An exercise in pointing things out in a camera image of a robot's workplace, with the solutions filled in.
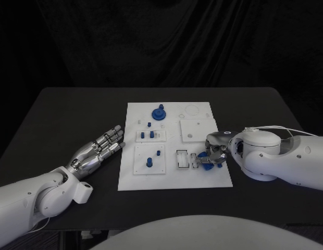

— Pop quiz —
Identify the blue block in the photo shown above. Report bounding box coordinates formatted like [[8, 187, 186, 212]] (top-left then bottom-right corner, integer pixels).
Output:
[[197, 151, 224, 172]]

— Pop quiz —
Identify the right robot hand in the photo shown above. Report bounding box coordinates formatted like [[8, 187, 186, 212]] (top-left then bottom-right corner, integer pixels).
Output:
[[195, 131, 240, 169]]

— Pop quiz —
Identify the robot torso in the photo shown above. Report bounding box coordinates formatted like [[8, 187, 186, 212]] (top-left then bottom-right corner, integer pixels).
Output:
[[90, 215, 323, 250]]

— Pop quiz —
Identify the white cable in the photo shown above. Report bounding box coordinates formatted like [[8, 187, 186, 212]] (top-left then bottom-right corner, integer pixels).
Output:
[[26, 216, 51, 234], [251, 125, 319, 138]]

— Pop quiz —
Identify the white task board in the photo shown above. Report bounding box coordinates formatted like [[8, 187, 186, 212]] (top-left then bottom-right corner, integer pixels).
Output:
[[117, 101, 234, 191]]

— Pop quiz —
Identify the blue gear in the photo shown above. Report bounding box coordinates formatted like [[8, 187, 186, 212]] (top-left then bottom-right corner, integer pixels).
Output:
[[152, 108, 168, 120]]

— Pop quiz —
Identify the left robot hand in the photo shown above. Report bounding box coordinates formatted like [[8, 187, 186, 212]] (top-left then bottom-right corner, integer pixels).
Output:
[[70, 125, 127, 175]]

